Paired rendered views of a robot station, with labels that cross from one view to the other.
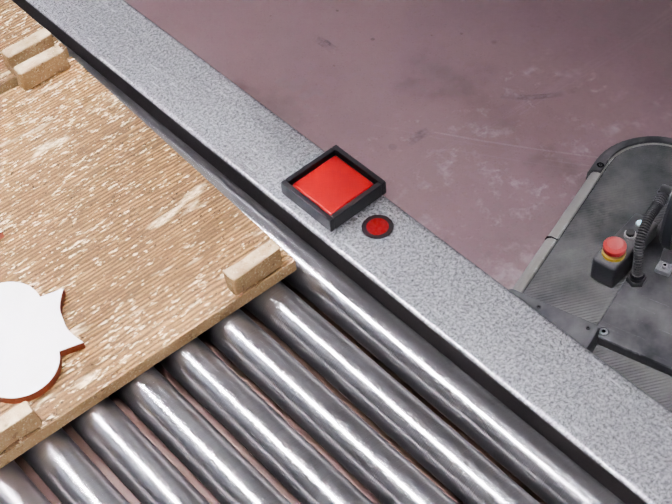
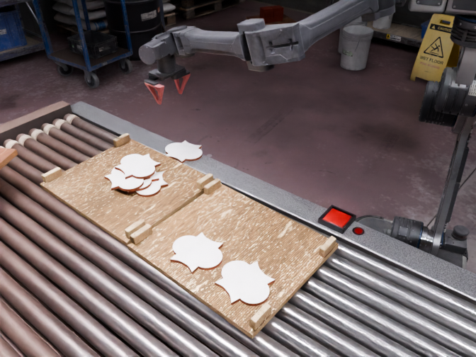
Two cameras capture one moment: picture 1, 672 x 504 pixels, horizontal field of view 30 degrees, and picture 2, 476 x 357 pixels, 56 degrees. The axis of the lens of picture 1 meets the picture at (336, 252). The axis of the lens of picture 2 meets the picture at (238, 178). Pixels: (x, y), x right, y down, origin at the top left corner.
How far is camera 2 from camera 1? 50 cm
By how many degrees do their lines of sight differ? 17
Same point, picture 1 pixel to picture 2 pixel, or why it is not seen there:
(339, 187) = (340, 218)
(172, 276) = (295, 253)
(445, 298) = (396, 252)
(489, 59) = not seen: hidden behind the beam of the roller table
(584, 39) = (321, 189)
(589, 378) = (462, 274)
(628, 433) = not seen: outside the picture
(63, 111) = (225, 200)
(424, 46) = not seen: hidden behind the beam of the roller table
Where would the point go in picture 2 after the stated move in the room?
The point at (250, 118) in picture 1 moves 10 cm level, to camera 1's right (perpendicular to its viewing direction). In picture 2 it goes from (293, 199) to (324, 193)
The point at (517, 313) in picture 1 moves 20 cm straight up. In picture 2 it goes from (423, 255) to (445, 192)
